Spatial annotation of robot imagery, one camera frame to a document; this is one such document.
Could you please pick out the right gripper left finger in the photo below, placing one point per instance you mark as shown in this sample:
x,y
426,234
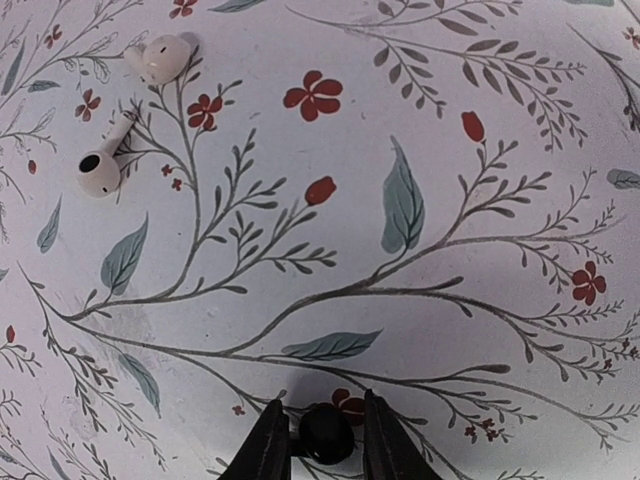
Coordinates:
x,y
265,453

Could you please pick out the floral tablecloth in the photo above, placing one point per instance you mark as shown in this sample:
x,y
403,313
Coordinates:
x,y
437,201

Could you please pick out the black earbud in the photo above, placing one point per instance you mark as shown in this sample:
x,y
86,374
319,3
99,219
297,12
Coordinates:
x,y
324,435

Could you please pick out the white earbud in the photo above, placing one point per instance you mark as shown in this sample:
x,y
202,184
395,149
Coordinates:
x,y
161,61
98,173

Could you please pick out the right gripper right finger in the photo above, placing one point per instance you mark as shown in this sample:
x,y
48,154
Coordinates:
x,y
388,451

